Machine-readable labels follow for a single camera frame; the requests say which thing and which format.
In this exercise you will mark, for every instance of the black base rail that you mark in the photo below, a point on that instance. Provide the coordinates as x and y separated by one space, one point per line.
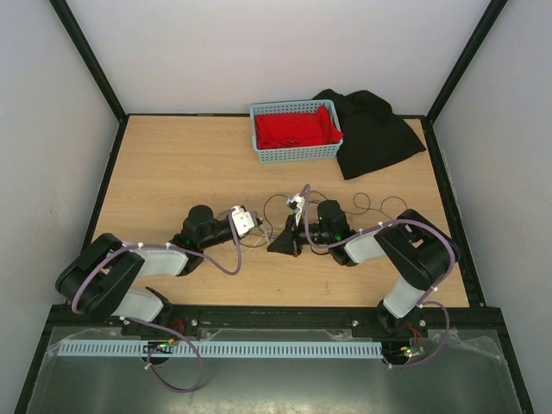
361 321

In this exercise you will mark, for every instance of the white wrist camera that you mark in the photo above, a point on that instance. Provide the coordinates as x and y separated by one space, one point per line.
296 204
242 219

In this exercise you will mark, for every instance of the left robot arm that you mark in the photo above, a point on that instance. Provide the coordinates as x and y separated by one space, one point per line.
98 283

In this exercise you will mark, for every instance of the grey slotted cable duct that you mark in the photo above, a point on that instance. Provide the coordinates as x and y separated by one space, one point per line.
222 349

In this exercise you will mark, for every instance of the black cloth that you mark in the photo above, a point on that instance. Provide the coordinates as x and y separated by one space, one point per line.
373 136

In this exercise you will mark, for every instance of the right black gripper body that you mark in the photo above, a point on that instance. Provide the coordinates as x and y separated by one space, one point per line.
299 237

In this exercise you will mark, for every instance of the blue perforated plastic basket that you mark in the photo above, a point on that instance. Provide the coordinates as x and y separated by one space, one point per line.
294 153

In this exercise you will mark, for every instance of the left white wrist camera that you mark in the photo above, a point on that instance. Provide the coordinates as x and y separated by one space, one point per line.
242 219

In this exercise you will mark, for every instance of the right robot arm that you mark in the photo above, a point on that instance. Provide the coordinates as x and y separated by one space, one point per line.
422 254

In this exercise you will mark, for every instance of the red cloth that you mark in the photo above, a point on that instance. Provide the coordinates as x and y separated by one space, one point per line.
275 131

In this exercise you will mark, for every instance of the black metal frame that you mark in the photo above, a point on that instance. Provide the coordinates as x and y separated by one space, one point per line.
90 60

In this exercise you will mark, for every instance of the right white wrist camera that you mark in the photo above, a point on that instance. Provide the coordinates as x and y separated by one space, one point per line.
296 204

